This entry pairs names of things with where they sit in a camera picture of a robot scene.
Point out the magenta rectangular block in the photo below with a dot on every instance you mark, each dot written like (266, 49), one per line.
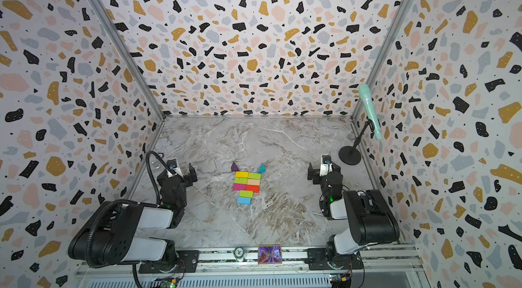
(239, 187)

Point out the mint green microphone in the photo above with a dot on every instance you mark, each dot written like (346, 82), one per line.
(366, 100)

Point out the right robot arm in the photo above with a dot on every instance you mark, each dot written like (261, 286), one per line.
(369, 220)

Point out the natural wood block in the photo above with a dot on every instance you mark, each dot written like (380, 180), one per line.
(253, 182)

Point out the teal triangular block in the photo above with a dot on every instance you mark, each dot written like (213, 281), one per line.
(262, 169)

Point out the light blue rectangular block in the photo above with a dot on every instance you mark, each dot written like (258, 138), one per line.
(243, 201)

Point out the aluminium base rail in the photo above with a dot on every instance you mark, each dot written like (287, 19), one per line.
(388, 265)

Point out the black microphone stand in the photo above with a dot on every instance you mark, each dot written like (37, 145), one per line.
(350, 155)

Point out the yellow rectangular block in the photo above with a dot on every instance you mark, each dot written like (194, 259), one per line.
(242, 174)

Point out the lime green block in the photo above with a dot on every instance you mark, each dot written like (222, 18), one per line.
(246, 194)
(240, 181)
(255, 176)

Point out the colourful picture card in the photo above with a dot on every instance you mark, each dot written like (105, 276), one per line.
(269, 254)

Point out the purple triangular block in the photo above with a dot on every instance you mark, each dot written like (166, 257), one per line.
(234, 167)

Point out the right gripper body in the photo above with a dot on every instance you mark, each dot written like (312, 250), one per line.
(322, 173)

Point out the round green white badge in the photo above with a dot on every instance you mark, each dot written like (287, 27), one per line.
(239, 254)

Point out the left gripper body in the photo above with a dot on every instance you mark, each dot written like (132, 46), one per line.
(164, 182)

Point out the red rectangular block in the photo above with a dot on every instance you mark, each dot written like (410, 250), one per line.
(253, 188)

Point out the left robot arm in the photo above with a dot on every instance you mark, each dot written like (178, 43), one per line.
(109, 237)

